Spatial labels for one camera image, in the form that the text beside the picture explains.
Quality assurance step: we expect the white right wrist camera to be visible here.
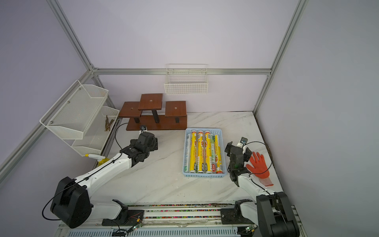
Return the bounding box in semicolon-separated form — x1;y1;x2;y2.
237;137;248;148

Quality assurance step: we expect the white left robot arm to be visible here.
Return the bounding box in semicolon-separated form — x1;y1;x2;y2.
48;132;158;229

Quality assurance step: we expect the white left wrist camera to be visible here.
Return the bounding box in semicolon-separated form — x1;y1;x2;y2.
140;125;147;132

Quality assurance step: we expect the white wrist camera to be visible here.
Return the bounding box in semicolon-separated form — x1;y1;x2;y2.
237;137;248;148
140;125;147;132

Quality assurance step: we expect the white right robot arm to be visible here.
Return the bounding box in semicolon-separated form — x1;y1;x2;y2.
225;138;300;237

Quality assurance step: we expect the red rubber glove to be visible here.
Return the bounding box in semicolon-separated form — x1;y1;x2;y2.
246;152;274;187

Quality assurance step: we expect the white wire wall basket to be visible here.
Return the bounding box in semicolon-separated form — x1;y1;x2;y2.
164;64;208;95

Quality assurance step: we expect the brown wooden tiered stand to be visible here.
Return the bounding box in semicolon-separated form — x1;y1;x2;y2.
119;93;188;131

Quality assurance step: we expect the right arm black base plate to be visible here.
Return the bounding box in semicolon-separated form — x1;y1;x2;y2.
220;199;258;225

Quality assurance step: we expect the light blue plastic basket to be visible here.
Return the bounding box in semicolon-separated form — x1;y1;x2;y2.
183;128;228;178

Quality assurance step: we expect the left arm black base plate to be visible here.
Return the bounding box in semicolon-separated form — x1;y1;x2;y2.
102;199;145;227

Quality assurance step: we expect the aluminium rail frame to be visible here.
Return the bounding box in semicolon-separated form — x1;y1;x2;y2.
54;201;303;237

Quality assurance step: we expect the white mesh two-tier shelf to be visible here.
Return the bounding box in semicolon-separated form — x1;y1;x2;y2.
39;80;119;157

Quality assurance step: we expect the wooden clothespins bundle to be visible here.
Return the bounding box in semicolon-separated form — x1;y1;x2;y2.
105;116;114;131

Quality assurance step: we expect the yellow wrap roll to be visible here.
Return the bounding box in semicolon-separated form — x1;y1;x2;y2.
196;130;204;173
214;134;223;174
205;130;213;173
189;130;197;173

